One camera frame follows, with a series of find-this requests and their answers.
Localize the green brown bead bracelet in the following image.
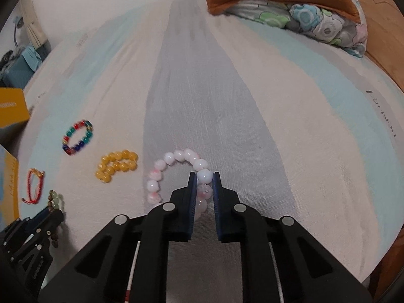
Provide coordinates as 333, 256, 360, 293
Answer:
47, 190, 66, 248

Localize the red string bracelet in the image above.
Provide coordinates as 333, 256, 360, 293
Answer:
22, 168, 45, 204

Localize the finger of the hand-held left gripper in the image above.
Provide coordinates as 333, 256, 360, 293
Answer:
27, 207, 65, 237

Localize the desk lamp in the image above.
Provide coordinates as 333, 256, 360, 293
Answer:
11, 17, 27, 48

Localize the floral patterned pillow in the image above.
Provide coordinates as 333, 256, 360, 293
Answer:
226, 0, 369, 59

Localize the multicolour bead bracelet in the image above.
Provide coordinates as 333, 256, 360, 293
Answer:
62, 119, 94, 156

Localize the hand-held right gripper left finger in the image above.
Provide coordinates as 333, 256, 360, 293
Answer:
38, 172, 198, 303

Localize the yellow cardboard box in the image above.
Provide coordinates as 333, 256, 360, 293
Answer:
0, 88, 30, 130

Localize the wooden bed frame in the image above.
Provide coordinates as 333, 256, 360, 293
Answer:
344, 0, 404, 92

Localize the yellow bead bracelet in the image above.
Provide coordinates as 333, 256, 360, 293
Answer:
95, 149, 139, 184

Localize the pink white bead bracelet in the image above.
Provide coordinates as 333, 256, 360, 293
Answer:
146, 148, 213, 222

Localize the yellow blue box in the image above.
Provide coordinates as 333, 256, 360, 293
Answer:
0, 145, 20, 228

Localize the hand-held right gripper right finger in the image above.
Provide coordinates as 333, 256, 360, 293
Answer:
213, 172, 373, 303

